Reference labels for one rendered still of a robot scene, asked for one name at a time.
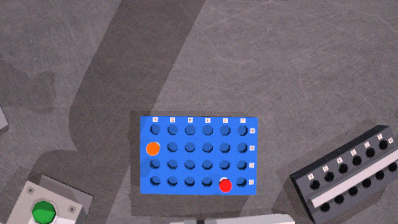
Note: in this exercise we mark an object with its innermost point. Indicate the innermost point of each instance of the dark grey block with rows of round holes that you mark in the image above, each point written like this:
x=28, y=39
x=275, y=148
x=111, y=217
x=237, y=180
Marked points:
x=341, y=190

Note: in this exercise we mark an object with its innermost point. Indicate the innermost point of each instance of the blue tube rack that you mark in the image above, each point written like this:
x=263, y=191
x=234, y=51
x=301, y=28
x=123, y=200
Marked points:
x=195, y=177

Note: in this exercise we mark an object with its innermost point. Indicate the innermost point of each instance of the orange-capped tube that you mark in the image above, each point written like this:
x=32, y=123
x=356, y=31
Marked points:
x=153, y=148

